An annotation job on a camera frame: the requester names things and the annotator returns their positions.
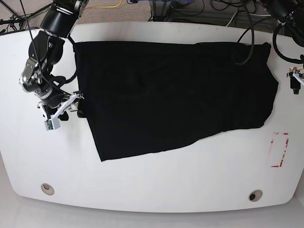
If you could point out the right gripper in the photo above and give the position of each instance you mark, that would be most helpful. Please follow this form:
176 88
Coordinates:
55 106

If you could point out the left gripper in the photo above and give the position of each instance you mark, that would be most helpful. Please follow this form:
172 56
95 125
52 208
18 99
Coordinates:
296 75

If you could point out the black printed T-shirt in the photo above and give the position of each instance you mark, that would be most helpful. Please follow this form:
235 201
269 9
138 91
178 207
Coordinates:
143 97

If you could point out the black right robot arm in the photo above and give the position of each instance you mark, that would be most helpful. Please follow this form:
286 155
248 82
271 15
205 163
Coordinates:
45 50

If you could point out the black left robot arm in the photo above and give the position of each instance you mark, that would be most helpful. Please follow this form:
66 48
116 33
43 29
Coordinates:
290 15

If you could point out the red tape marking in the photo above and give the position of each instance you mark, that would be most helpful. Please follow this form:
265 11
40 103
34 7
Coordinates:
278 149

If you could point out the left table grommet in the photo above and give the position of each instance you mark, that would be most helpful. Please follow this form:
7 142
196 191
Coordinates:
47 189

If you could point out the table grommet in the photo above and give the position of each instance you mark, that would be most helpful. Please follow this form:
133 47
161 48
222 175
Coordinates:
255 195
47 189

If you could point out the black tripod legs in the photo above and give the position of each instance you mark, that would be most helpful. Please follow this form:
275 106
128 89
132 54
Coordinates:
17 15

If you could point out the right table grommet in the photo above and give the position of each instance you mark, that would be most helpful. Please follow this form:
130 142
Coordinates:
255 195

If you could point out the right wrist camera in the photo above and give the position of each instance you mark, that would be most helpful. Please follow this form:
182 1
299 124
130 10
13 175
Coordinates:
52 124

